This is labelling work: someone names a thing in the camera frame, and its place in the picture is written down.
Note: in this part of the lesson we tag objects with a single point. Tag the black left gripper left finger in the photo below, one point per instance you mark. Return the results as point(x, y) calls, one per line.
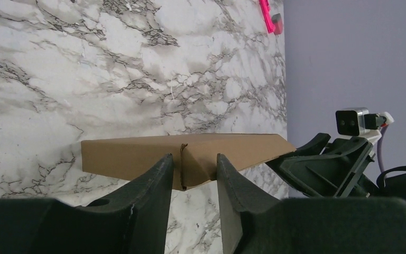
point(131, 219)

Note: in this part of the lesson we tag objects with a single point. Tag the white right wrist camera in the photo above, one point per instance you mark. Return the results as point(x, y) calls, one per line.
point(359, 122)

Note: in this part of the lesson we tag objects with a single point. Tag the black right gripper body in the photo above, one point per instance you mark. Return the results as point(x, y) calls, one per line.
point(345, 172)

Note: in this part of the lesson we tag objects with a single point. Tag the pink highlighter marker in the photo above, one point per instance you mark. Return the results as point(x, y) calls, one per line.
point(265, 9)

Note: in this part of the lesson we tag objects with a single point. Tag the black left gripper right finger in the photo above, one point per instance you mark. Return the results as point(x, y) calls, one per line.
point(253, 221)

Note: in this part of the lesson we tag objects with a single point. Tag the pink eraser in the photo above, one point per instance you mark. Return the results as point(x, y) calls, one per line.
point(277, 21)

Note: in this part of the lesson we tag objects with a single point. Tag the brown cardboard box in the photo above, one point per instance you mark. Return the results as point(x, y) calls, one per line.
point(194, 155)

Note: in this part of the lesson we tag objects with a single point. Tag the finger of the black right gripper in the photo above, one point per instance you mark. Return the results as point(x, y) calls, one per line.
point(302, 176)
point(315, 146)

